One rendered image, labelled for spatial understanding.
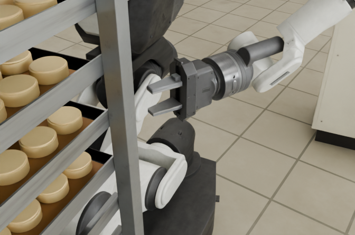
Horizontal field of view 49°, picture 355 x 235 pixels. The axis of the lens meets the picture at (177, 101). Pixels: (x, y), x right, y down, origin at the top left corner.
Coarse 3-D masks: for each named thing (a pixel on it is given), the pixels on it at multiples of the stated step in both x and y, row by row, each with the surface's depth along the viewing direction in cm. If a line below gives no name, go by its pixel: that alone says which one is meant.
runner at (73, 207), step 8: (112, 160) 63; (104, 168) 61; (112, 168) 64; (96, 176) 59; (104, 176) 62; (88, 184) 58; (96, 184) 60; (80, 192) 56; (88, 192) 58; (72, 200) 55; (80, 200) 57; (88, 200) 59; (64, 208) 54; (72, 208) 55; (80, 208) 57; (56, 216) 53; (64, 216) 54; (72, 216) 56; (48, 224) 52; (56, 224) 53; (64, 224) 55; (48, 232) 51; (56, 232) 53
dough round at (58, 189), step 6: (60, 174) 60; (54, 180) 59; (60, 180) 59; (66, 180) 59; (48, 186) 58; (54, 186) 58; (60, 186) 58; (66, 186) 58; (42, 192) 57; (48, 192) 57; (54, 192) 57; (60, 192) 57; (66, 192) 59; (36, 198) 58; (42, 198) 57; (48, 198) 57; (54, 198) 57; (60, 198) 58
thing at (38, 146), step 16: (64, 112) 58; (80, 112) 59; (48, 128) 55; (64, 128) 56; (80, 128) 58; (16, 144) 55; (32, 144) 52; (48, 144) 52; (64, 144) 55; (0, 160) 49; (16, 160) 49; (32, 160) 52; (48, 160) 52; (0, 176) 47; (16, 176) 48; (0, 192) 48
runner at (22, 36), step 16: (80, 0) 46; (32, 16) 40; (48, 16) 42; (64, 16) 45; (80, 16) 47; (0, 32) 37; (16, 32) 39; (32, 32) 41; (48, 32) 43; (0, 48) 37; (16, 48) 39; (0, 64) 38
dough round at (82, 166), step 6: (84, 156) 64; (90, 156) 64; (78, 162) 62; (84, 162) 62; (90, 162) 63; (66, 168) 61; (72, 168) 61; (78, 168) 61; (84, 168) 62; (90, 168) 63; (66, 174) 62; (72, 174) 61; (78, 174) 61; (84, 174) 62
